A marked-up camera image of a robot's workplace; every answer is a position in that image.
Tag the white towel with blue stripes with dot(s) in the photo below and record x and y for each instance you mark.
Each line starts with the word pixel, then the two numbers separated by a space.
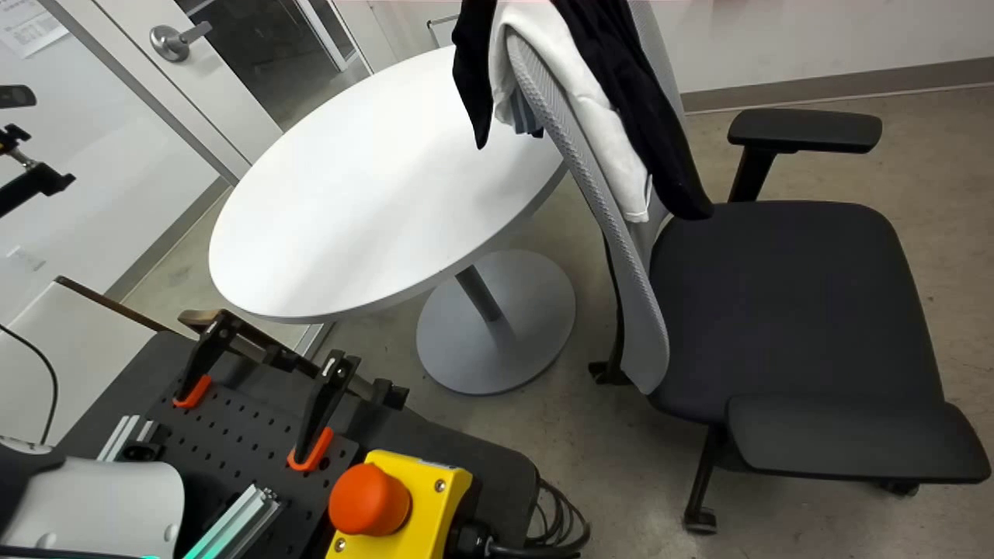
pixel 540 27

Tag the black shirt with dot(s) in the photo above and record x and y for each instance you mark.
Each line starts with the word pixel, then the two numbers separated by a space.
pixel 608 46

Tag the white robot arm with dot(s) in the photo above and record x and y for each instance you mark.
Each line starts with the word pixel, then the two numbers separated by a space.
pixel 88 508

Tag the grey and black office chair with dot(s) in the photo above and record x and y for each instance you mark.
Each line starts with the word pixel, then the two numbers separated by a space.
pixel 789 331

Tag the yellow emergency stop box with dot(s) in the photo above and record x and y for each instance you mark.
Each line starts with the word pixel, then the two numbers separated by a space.
pixel 396 508

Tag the black perforated mounting board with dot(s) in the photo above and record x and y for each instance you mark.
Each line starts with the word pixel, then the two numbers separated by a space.
pixel 245 424

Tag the white door with glass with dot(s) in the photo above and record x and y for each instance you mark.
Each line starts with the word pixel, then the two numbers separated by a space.
pixel 242 84

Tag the green-tinted aluminium profile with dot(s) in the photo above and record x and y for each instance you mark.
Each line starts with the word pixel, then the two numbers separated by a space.
pixel 237 527

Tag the silver aluminium profile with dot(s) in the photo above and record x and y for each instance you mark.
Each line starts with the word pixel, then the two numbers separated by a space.
pixel 130 429

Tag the white round pedestal table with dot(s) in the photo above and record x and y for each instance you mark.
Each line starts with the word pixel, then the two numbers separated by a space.
pixel 381 196

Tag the right orange-handled black clamp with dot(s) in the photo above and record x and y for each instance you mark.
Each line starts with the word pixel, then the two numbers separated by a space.
pixel 315 429

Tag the orange-handled black clamp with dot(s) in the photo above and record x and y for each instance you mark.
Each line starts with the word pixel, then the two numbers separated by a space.
pixel 214 334
pixel 315 429

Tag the left orange-handled black clamp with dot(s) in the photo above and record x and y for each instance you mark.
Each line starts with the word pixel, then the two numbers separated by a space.
pixel 214 334

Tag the silver door handle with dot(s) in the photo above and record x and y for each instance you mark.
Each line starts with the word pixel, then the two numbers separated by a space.
pixel 173 46

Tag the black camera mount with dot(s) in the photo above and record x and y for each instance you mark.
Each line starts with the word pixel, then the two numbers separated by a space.
pixel 34 178

